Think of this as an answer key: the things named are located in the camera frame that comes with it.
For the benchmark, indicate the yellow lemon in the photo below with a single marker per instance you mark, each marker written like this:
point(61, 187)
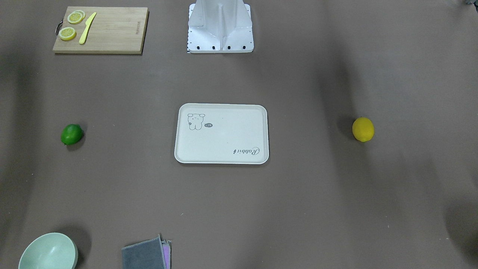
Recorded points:
point(363, 129)

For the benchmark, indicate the green lime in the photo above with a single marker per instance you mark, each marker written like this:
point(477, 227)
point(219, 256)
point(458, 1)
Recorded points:
point(71, 134)

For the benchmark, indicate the cream rabbit tray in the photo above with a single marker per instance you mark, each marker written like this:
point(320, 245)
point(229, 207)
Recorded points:
point(212, 133)

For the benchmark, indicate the purple cloth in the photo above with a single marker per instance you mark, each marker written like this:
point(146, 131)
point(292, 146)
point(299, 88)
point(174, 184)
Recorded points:
point(167, 253)

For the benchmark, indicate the grey folded cloth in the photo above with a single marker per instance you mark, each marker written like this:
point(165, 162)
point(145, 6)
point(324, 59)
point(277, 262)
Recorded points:
point(144, 255)

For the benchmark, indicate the bamboo cutting board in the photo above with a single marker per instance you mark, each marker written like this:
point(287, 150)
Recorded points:
point(114, 30)

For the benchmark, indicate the yellow plastic knife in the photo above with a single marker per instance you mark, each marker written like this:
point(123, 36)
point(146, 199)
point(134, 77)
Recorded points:
point(85, 33)

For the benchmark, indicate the lemon slice front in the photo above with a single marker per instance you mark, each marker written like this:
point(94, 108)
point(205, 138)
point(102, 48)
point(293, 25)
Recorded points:
point(67, 33)

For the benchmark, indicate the lemon slice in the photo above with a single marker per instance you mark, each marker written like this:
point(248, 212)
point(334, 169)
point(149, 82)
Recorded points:
point(67, 33)
point(72, 21)

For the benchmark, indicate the lemon slice underneath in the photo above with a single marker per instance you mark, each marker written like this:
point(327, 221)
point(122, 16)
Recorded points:
point(77, 15)

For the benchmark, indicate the lemon slice top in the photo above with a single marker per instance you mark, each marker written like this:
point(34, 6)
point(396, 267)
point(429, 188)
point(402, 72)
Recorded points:
point(72, 21)

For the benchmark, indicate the mint green bowl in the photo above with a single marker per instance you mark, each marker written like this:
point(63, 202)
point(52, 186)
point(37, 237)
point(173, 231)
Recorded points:
point(50, 251)

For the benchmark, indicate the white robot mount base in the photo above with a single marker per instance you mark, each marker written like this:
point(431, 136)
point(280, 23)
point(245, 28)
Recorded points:
point(220, 26)

